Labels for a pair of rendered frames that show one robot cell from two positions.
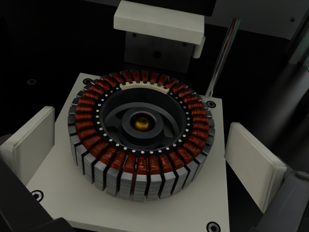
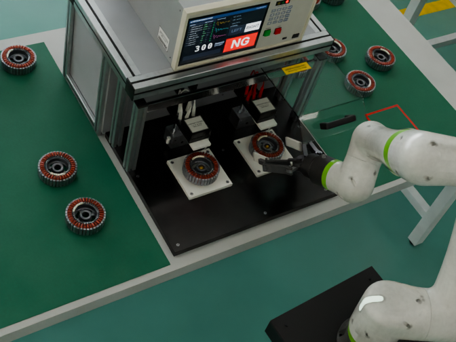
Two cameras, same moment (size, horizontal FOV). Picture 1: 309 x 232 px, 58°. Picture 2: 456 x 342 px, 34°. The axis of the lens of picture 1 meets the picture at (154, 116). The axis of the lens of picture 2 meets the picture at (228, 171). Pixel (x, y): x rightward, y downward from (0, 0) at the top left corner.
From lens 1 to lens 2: 219 cm
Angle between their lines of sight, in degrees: 29
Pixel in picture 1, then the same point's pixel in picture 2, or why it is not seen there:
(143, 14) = (264, 125)
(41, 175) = (255, 167)
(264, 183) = (298, 146)
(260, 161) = (296, 143)
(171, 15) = (269, 122)
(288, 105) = (287, 119)
